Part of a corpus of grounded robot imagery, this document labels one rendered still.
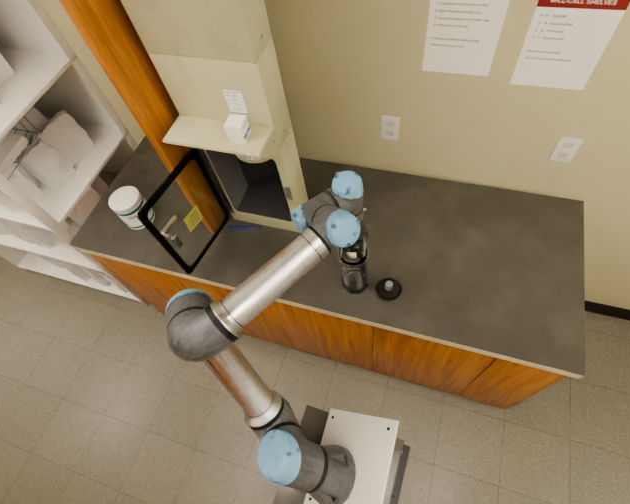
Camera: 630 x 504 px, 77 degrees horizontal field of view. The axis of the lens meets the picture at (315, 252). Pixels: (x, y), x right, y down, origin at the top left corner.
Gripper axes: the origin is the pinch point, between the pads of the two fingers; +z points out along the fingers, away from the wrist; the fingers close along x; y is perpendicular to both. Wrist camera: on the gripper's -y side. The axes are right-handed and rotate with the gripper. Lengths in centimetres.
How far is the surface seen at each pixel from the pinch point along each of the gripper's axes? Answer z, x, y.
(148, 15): -62, -46, -29
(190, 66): -49, -41, -28
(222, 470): 120, -73, 64
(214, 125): -31, -40, -25
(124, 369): 120, -144, 13
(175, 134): -31, -51, -22
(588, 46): -34, 67, -43
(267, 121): -32.8, -23.1, -23.0
